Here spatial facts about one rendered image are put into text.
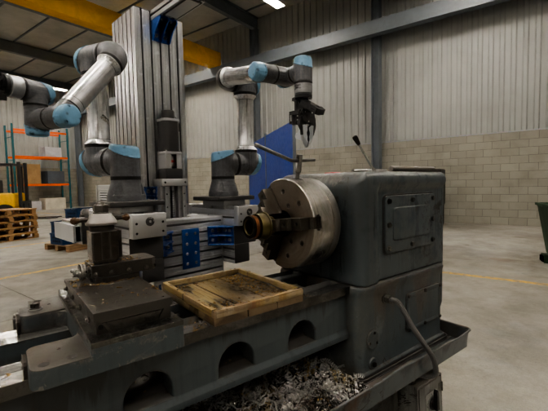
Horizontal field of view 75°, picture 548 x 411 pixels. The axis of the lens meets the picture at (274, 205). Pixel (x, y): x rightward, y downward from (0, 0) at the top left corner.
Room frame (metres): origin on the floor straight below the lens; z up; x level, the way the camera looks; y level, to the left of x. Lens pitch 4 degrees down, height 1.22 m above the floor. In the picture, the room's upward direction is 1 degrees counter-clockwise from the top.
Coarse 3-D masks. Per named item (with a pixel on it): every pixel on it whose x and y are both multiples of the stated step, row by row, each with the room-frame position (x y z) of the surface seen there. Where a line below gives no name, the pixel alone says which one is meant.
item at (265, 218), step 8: (248, 216) 1.15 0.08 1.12; (256, 216) 1.16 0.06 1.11; (264, 216) 1.16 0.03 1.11; (248, 224) 1.19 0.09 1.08; (256, 224) 1.13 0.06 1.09; (264, 224) 1.14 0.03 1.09; (248, 232) 1.18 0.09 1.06; (256, 232) 1.13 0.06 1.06; (264, 232) 1.15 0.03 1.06; (272, 232) 1.19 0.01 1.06
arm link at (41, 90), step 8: (24, 80) 1.22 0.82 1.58; (32, 80) 1.25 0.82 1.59; (32, 88) 1.23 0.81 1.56; (40, 88) 1.26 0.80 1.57; (48, 88) 1.29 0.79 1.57; (24, 96) 1.23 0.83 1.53; (32, 96) 1.24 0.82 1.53; (40, 96) 1.26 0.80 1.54; (48, 96) 1.29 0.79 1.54; (48, 104) 1.31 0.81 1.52
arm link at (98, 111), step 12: (84, 48) 1.48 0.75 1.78; (96, 48) 1.44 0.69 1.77; (84, 60) 1.47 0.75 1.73; (96, 60) 1.45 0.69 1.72; (84, 72) 1.47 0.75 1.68; (96, 96) 1.48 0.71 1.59; (96, 108) 1.48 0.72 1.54; (108, 108) 1.53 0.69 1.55; (96, 120) 1.48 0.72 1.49; (108, 120) 1.53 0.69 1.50; (96, 132) 1.48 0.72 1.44; (108, 132) 1.52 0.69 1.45; (84, 144) 1.49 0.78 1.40; (96, 144) 1.47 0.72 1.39; (108, 144) 1.50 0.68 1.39; (84, 156) 1.49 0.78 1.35; (96, 156) 1.46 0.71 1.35; (84, 168) 1.49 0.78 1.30; (96, 168) 1.46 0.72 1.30
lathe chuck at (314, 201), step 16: (288, 192) 1.22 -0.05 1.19; (304, 192) 1.15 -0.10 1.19; (320, 192) 1.19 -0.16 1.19; (288, 208) 1.22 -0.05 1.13; (304, 208) 1.15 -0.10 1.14; (320, 208) 1.15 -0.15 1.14; (320, 224) 1.14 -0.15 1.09; (288, 240) 1.22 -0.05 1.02; (304, 240) 1.16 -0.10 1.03; (320, 240) 1.14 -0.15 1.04; (288, 256) 1.23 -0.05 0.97; (304, 256) 1.16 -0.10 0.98; (320, 256) 1.19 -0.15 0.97
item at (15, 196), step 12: (12, 168) 13.11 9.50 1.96; (24, 168) 13.85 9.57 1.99; (0, 180) 13.41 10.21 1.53; (12, 180) 13.05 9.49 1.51; (24, 180) 13.84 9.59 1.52; (0, 192) 13.35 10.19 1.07; (12, 192) 13.05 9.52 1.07; (24, 192) 13.83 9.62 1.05; (0, 204) 12.90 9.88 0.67; (12, 204) 13.01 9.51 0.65; (24, 204) 13.36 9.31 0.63; (48, 216) 13.98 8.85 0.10; (60, 216) 14.10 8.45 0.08
